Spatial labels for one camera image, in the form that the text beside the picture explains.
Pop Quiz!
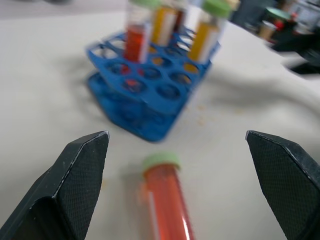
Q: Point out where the labelled red tube green cap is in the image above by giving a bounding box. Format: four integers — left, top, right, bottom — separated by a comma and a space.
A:
124, 0, 163, 63

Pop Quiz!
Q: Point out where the red-orange tube green cap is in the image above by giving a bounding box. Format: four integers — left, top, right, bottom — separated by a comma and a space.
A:
139, 151, 197, 240

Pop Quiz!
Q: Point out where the green round lid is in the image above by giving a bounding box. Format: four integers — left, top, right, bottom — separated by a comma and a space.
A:
264, 6, 292, 20

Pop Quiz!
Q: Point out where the yellow-orange tube green cap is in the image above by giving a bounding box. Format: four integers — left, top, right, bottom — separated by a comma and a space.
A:
187, 0, 232, 63

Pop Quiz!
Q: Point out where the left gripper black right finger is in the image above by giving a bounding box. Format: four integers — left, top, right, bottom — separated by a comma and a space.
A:
245, 129, 320, 240

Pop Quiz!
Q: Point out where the labelled brown tube yellow cap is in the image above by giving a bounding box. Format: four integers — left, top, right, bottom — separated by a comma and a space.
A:
174, 0, 188, 33

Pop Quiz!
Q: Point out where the brown paper cup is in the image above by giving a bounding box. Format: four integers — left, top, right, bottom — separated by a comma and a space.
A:
259, 21, 276, 40

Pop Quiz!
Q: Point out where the blue plastic test tube rack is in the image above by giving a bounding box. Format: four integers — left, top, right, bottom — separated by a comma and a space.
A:
84, 31, 222, 143

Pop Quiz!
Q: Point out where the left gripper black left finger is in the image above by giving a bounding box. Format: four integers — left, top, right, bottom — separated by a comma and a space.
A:
0, 130, 110, 240

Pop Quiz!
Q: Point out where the labelled orange tube green cap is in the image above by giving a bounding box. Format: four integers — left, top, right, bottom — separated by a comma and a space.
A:
151, 0, 177, 47

